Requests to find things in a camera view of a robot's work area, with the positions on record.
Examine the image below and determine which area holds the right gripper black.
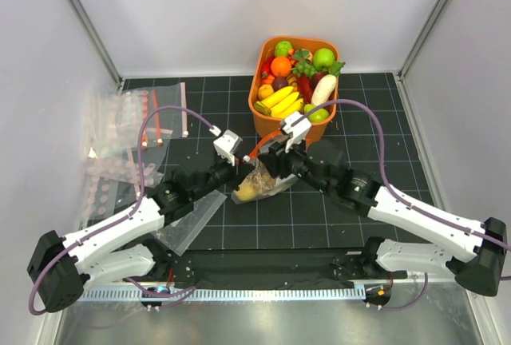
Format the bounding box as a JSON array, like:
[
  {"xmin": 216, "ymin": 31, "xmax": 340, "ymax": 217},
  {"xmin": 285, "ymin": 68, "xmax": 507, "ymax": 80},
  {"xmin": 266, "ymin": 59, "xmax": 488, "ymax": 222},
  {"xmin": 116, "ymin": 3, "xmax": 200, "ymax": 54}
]
[{"xmin": 258, "ymin": 132, "xmax": 331, "ymax": 196}]

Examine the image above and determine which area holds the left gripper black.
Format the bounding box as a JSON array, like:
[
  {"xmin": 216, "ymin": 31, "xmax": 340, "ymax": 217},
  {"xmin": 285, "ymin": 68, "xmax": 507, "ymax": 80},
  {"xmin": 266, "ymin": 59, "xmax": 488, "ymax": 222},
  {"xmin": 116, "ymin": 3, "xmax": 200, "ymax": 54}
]
[{"xmin": 191, "ymin": 152, "xmax": 254, "ymax": 201}]

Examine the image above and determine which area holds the brown longan bunch toy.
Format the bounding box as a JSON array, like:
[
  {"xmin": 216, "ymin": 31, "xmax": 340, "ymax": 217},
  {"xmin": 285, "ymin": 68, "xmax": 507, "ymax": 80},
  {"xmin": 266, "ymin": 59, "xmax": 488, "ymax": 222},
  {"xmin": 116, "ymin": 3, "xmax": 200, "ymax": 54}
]
[{"xmin": 248, "ymin": 168, "xmax": 276, "ymax": 198}]

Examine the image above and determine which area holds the orange zipper clear bag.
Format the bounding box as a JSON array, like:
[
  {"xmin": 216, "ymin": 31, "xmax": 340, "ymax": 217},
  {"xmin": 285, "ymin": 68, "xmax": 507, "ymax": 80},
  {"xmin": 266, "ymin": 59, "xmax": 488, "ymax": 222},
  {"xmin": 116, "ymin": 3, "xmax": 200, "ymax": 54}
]
[{"xmin": 231, "ymin": 130, "xmax": 298, "ymax": 204}]

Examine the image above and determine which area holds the yellow lemon toy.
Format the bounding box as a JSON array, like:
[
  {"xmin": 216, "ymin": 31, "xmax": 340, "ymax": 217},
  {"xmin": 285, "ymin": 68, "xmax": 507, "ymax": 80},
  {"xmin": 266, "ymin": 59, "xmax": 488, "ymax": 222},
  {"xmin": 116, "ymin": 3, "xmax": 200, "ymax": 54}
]
[{"xmin": 234, "ymin": 182, "xmax": 258, "ymax": 202}]

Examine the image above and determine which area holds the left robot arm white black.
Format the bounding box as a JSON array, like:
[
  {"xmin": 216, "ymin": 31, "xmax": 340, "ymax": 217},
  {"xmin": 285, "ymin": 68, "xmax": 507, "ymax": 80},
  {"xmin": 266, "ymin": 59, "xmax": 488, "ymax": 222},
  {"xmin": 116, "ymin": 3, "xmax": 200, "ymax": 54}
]
[{"xmin": 27, "ymin": 159, "xmax": 254, "ymax": 315}]

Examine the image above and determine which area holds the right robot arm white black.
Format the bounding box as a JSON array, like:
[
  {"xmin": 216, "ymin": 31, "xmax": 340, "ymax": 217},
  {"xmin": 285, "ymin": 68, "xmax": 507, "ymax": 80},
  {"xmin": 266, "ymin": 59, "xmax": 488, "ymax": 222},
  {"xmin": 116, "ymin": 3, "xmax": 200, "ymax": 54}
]
[{"xmin": 258, "ymin": 141, "xmax": 506, "ymax": 297}]

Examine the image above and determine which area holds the blue zipper clear bag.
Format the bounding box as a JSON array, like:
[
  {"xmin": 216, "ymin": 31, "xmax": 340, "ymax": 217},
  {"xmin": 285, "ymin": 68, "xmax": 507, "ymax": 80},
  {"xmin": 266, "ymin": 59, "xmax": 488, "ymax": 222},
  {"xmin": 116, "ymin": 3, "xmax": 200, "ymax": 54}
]
[{"xmin": 153, "ymin": 191, "xmax": 227, "ymax": 256}]

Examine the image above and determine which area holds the red zipper clear bag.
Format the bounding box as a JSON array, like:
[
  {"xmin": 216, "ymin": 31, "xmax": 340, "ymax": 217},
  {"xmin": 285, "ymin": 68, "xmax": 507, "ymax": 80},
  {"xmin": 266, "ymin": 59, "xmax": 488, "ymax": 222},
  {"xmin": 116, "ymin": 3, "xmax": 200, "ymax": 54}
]
[{"xmin": 141, "ymin": 89, "xmax": 163, "ymax": 149}]

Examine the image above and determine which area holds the yellow banana bunch toy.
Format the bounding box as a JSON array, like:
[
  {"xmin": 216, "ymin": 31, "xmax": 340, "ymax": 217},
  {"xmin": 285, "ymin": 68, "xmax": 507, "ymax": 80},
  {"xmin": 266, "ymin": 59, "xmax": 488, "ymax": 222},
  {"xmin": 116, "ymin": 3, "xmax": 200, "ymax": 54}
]
[{"xmin": 254, "ymin": 86, "xmax": 304, "ymax": 119}]

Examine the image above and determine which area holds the green pear toy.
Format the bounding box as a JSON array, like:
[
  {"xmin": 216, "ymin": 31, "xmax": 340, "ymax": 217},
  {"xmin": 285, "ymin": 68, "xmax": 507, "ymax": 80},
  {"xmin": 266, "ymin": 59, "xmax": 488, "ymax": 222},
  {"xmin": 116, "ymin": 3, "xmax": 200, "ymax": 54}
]
[{"xmin": 303, "ymin": 104, "xmax": 330, "ymax": 123}]

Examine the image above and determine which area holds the small tangerine toy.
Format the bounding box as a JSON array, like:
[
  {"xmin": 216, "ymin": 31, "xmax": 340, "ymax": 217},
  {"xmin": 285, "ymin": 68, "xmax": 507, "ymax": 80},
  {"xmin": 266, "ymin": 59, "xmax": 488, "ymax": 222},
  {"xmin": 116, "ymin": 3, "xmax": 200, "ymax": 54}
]
[{"xmin": 257, "ymin": 84, "xmax": 274, "ymax": 101}]

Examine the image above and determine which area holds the red lobster toy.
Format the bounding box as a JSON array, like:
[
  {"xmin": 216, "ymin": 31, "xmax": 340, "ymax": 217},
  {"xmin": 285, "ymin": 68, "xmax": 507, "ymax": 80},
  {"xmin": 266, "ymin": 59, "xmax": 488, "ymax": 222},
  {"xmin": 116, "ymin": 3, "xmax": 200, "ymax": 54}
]
[{"xmin": 297, "ymin": 76, "xmax": 314, "ymax": 104}]

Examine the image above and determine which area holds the orange plastic basket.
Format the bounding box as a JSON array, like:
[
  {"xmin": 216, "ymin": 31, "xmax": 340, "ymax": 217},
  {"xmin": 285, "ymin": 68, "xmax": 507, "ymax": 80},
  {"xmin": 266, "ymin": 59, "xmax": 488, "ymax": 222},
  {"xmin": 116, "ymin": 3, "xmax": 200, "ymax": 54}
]
[{"xmin": 248, "ymin": 36, "xmax": 340, "ymax": 149}]

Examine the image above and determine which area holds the white radish toy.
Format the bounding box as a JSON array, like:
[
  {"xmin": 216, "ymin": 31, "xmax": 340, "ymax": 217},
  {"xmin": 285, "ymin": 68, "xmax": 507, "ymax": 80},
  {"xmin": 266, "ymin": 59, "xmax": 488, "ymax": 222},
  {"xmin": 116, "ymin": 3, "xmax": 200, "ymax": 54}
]
[{"xmin": 311, "ymin": 74, "xmax": 337, "ymax": 106}]

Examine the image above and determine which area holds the red chili toy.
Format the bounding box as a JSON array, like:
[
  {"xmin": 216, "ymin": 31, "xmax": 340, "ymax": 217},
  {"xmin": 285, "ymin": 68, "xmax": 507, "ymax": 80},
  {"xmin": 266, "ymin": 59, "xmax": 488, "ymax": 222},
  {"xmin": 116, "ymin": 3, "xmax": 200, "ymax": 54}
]
[{"xmin": 260, "ymin": 56, "xmax": 275, "ymax": 78}]

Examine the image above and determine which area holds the orange fruit toy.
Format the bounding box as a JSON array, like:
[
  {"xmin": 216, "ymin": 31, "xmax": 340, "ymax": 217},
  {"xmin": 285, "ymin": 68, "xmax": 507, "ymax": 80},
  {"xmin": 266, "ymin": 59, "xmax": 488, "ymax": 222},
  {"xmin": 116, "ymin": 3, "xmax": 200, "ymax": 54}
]
[{"xmin": 271, "ymin": 56, "xmax": 292, "ymax": 77}]

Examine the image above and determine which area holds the green grape bunch toy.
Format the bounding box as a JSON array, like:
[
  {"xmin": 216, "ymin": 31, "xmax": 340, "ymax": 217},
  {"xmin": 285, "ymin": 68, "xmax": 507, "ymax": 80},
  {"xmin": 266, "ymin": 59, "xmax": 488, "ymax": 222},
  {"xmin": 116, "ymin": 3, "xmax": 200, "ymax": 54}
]
[{"xmin": 291, "ymin": 59, "xmax": 318, "ymax": 78}]

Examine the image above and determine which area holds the black grid mat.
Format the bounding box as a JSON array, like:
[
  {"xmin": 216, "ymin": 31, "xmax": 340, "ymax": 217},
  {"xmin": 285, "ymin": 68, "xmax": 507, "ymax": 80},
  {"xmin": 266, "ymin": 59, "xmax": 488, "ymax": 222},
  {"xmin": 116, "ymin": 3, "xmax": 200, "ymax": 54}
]
[{"xmin": 183, "ymin": 73, "xmax": 434, "ymax": 249}]

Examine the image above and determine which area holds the green apple toy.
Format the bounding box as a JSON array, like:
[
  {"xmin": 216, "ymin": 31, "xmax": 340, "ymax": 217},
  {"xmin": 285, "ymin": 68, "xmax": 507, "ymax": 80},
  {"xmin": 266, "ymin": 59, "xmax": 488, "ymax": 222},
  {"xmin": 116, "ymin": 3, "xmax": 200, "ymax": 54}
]
[{"xmin": 312, "ymin": 48, "xmax": 336, "ymax": 71}]

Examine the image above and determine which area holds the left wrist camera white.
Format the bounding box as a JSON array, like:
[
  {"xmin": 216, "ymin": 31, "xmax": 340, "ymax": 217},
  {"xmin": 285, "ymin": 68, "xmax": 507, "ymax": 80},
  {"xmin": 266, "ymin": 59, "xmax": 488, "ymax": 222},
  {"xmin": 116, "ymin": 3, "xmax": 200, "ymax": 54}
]
[{"xmin": 209, "ymin": 125, "xmax": 243, "ymax": 166}]

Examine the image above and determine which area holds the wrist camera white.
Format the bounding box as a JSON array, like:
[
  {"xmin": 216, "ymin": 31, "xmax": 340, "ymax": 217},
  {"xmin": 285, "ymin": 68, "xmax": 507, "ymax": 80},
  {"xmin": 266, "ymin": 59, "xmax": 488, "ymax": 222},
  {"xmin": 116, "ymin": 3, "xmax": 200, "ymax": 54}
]
[
  {"xmin": 280, "ymin": 111, "xmax": 312, "ymax": 153},
  {"xmin": 209, "ymin": 125, "xmax": 243, "ymax": 166}
]

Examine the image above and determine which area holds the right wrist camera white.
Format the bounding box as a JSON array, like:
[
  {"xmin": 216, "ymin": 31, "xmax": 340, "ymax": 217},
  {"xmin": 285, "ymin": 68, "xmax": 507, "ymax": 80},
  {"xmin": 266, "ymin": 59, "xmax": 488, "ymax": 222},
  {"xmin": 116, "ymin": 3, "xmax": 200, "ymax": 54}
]
[{"xmin": 280, "ymin": 111, "xmax": 312, "ymax": 153}]

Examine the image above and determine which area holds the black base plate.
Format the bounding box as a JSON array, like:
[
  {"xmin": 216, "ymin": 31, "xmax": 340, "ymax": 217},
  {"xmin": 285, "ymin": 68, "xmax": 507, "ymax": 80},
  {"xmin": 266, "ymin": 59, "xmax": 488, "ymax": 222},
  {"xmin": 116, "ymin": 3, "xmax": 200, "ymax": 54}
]
[{"xmin": 149, "ymin": 248, "xmax": 406, "ymax": 289}]

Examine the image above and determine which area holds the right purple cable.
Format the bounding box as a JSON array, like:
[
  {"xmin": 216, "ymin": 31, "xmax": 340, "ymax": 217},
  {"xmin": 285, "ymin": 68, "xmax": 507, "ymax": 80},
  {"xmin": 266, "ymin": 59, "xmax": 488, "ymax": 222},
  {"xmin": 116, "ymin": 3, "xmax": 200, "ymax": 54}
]
[{"xmin": 291, "ymin": 99, "xmax": 511, "ymax": 313}]

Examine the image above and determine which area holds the purple cable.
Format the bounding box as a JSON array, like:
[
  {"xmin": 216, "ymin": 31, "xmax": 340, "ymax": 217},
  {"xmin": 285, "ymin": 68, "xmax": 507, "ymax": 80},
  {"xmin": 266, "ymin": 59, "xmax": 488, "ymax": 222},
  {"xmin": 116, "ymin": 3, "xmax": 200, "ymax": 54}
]
[
  {"xmin": 28, "ymin": 105, "xmax": 220, "ymax": 316},
  {"xmin": 291, "ymin": 99, "xmax": 511, "ymax": 313}
]

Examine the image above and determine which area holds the grey slotted cable duct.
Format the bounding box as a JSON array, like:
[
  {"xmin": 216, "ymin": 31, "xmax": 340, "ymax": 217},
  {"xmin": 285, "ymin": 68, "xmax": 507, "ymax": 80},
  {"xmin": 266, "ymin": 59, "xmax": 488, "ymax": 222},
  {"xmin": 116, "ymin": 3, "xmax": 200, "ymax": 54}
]
[{"xmin": 78, "ymin": 284, "xmax": 366, "ymax": 303}]

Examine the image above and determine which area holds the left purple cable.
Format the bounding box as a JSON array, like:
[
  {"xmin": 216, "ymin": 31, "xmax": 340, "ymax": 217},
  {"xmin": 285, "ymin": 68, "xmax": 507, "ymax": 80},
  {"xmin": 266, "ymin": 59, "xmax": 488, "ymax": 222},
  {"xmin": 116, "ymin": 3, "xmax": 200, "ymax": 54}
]
[{"xmin": 28, "ymin": 105, "xmax": 220, "ymax": 316}]

